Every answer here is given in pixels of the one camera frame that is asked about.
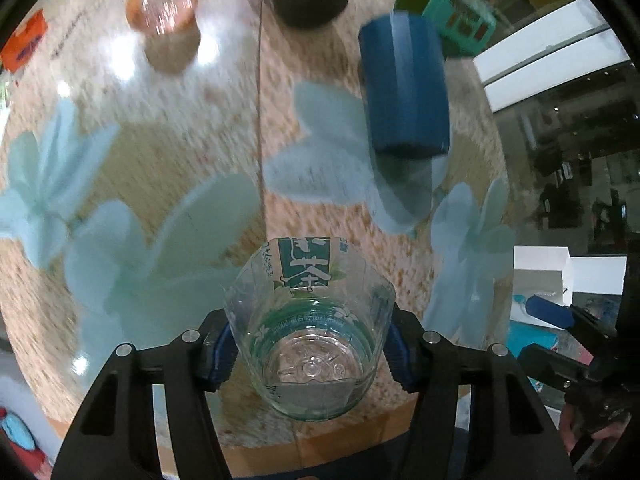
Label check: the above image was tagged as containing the clear cut bottle cup green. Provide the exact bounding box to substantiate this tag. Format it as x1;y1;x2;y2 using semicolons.
224;237;396;422

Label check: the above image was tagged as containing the dark blue plastic cup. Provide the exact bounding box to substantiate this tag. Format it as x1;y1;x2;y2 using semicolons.
358;11;450;160

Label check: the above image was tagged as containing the person right hand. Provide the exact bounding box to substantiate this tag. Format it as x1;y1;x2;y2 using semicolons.
559;403;631;464

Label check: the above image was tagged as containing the teal printed paper box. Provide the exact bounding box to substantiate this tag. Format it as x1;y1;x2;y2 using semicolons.
394;0;497;58

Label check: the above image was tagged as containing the orange snack bag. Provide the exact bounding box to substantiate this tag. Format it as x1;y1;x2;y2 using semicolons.
1;8;48;74

